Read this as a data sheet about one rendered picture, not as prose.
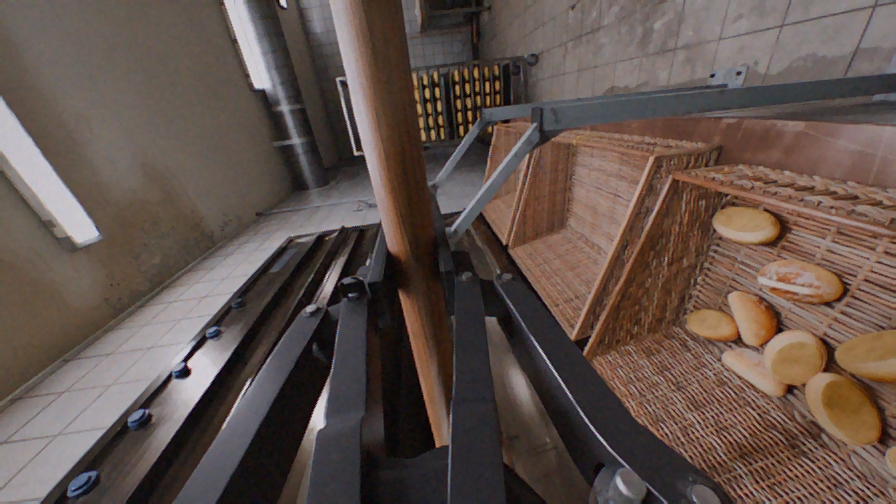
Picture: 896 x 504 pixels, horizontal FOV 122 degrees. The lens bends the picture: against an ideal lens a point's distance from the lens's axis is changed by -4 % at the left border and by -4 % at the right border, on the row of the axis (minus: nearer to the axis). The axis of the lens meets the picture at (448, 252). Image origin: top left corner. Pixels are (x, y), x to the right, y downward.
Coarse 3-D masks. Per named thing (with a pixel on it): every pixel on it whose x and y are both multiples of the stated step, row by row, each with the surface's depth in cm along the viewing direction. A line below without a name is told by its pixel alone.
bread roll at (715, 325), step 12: (696, 312) 59; (708, 312) 56; (720, 312) 54; (696, 324) 57; (708, 324) 54; (720, 324) 52; (732, 324) 51; (708, 336) 54; (720, 336) 52; (732, 336) 51
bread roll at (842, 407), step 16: (816, 384) 38; (832, 384) 37; (848, 384) 36; (816, 400) 38; (832, 400) 37; (848, 400) 36; (864, 400) 35; (816, 416) 38; (832, 416) 36; (848, 416) 36; (864, 416) 35; (832, 432) 37; (848, 432) 35; (864, 432) 35; (880, 432) 34
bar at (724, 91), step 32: (608, 96) 93; (640, 96) 53; (672, 96) 50; (704, 96) 51; (736, 96) 51; (768, 96) 52; (800, 96) 53; (832, 96) 53; (480, 128) 94; (544, 128) 50; (512, 160) 53; (480, 192) 57
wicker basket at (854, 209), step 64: (704, 192) 51; (768, 192) 36; (832, 192) 35; (640, 256) 55; (704, 256) 58; (768, 256) 46; (832, 256) 38; (640, 320) 64; (832, 320) 39; (640, 384) 59; (704, 384) 55; (704, 448) 47; (832, 448) 40
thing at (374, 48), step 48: (336, 0) 10; (384, 0) 10; (384, 48) 11; (384, 96) 12; (384, 144) 13; (384, 192) 14; (432, 240) 16; (432, 288) 17; (432, 336) 18; (432, 384) 21
